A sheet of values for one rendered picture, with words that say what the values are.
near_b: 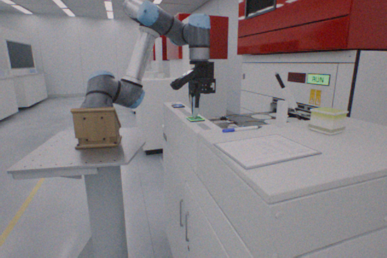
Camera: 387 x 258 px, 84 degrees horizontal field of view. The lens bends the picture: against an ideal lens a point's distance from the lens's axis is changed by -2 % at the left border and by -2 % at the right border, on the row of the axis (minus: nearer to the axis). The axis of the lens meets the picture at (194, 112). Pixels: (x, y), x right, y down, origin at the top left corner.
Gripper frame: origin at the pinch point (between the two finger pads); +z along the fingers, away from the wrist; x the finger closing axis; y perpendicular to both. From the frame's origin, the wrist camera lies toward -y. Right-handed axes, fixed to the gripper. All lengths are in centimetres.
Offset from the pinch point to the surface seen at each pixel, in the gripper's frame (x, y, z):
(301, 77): 9, 58, -13
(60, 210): 104, -79, 98
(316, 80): 0, 58, -12
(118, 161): 2.8, -27.9, 15.7
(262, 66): 42, 58, -17
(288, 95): -19.7, 25.2, -9.4
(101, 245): 18, -39, 63
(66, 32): 796, -190, -118
